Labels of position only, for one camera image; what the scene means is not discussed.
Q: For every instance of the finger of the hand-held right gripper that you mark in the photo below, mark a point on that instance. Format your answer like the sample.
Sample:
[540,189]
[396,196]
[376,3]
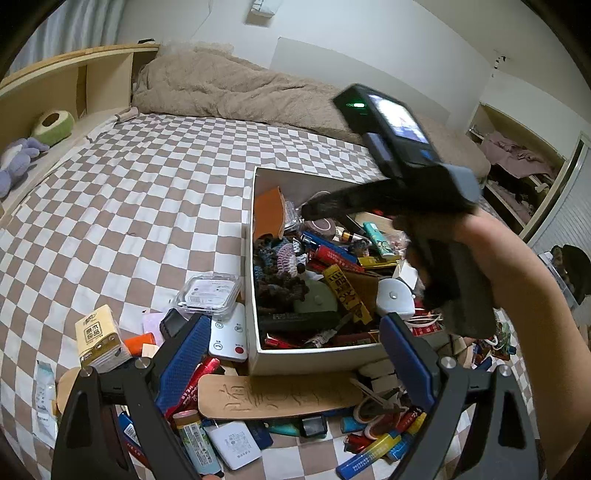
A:
[346,201]

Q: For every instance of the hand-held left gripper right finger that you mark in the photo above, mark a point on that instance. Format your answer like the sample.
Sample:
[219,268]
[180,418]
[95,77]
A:
[408,364]

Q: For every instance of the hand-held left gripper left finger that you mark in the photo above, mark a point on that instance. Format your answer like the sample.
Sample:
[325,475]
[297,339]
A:
[184,364]

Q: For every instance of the white cardboard box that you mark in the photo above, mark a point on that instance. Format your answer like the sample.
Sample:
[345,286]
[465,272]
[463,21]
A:
[300,362]

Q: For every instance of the person's right forearm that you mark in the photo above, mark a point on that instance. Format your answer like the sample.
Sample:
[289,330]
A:
[531,323]

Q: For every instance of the black rectangular device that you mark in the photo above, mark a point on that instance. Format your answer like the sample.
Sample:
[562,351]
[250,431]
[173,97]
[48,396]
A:
[171,323]

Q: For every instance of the turquoise patterned lighter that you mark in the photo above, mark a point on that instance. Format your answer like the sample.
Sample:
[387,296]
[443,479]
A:
[377,240]

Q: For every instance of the orange lighter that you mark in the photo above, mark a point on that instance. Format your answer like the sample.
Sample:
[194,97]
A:
[138,344]

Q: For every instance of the white device with red button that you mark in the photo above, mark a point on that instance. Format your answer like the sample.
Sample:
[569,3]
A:
[228,332]

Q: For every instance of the white round dispenser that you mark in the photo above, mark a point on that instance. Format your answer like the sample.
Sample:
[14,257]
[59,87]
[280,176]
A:
[395,300]

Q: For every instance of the clear plastic case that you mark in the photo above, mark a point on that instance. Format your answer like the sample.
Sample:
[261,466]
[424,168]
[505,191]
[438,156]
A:
[210,295]

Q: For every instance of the light blue lighter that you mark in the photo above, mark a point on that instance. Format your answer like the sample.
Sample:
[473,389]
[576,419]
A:
[196,443]

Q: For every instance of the yellow tissue pack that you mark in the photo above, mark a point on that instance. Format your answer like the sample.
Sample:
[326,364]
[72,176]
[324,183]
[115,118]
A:
[99,337]

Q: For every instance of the yellow printed packet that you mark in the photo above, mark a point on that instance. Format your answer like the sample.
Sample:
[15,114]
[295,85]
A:
[346,293]

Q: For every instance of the white charger adapter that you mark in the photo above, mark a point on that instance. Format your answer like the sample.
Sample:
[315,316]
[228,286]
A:
[233,445]

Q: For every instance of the carved wooden plaque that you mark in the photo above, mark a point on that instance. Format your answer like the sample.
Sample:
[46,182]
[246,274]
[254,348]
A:
[277,397]

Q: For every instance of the crocheted yarn piece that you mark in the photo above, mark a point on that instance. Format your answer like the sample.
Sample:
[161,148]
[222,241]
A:
[279,272]

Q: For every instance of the pale green round case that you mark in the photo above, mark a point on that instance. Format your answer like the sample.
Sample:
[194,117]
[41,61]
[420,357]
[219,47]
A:
[318,297]

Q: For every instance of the open wardrobe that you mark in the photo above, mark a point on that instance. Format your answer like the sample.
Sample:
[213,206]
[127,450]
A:
[521,157]

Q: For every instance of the small black box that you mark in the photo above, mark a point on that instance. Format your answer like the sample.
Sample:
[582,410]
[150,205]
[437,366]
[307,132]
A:
[314,427]

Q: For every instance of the black remote control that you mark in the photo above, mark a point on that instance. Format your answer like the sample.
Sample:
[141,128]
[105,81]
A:
[295,321]

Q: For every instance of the round wooden slice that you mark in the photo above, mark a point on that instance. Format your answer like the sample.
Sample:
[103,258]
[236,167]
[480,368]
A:
[68,392]

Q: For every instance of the silver foil packet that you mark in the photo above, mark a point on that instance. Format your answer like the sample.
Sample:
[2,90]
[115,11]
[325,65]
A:
[46,401]

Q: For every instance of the beige fleece blanket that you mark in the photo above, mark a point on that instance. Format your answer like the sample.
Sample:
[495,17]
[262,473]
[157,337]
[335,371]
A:
[240,87]

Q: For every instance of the checkered bed sheet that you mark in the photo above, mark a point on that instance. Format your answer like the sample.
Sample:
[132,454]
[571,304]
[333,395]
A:
[138,207]

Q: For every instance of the purple plush toy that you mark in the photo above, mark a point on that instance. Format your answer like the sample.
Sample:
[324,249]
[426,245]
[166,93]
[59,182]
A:
[16,161]

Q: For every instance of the green avocado plush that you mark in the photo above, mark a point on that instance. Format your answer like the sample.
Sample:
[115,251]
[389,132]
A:
[54,129]

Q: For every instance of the wooden headboard shelf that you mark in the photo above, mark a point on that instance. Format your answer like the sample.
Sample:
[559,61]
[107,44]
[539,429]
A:
[69,83]

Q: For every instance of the light curtain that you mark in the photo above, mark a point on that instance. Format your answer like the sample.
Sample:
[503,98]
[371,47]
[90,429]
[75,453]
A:
[69,32]

